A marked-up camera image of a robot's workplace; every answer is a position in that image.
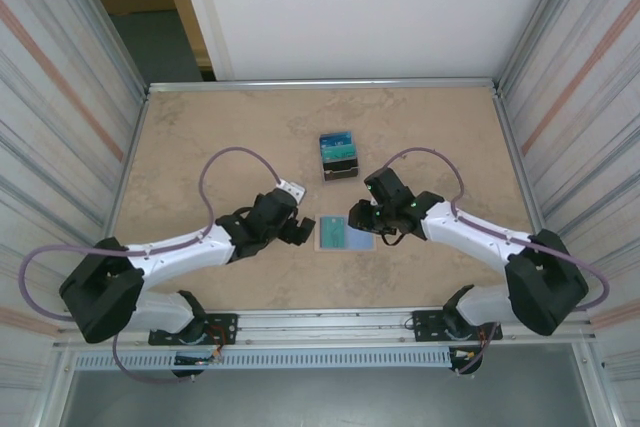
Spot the black tiered card stand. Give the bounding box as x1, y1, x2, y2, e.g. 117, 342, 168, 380
318, 132, 363, 185

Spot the blue plastic card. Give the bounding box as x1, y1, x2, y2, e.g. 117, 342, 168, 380
319, 132, 356, 149

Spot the small green circuit board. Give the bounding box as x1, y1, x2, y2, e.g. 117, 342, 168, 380
173, 351, 225, 366

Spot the tan wooden door edge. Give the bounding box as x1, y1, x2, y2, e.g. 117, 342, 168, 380
160, 0, 217, 82

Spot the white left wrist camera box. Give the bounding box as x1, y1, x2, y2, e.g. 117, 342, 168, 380
276, 177, 307, 207

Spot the wide aluminium mounting rail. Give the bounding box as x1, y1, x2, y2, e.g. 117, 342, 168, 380
53, 307, 599, 351

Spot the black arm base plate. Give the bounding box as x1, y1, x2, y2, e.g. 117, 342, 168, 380
410, 310, 503, 343
148, 313, 239, 347

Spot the slotted grey cable duct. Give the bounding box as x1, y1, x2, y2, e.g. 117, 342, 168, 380
73, 349, 454, 372

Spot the aluminium table edge rail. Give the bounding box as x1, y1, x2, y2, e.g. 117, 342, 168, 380
146, 77, 503, 95
88, 89, 151, 312
492, 89, 564, 304

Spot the translucent corrugated enclosure panel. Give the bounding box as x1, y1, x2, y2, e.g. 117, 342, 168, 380
0, 0, 149, 398
499, 0, 640, 388

